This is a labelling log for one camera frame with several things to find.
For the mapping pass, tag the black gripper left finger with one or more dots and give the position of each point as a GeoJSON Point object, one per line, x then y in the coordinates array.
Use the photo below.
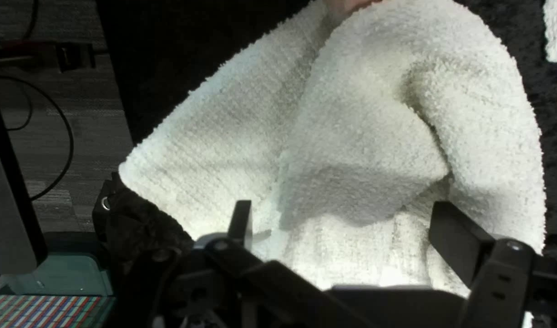
{"type": "Point", "coordinates": [266, 294]}

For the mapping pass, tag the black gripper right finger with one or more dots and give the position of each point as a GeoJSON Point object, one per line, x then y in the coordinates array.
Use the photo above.
{"type": "Point", "coordinates": [507, 277]}

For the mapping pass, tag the white terry towel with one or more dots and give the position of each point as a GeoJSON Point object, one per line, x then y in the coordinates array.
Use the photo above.
{"type": "Point", "coordinates": [345, 132]}

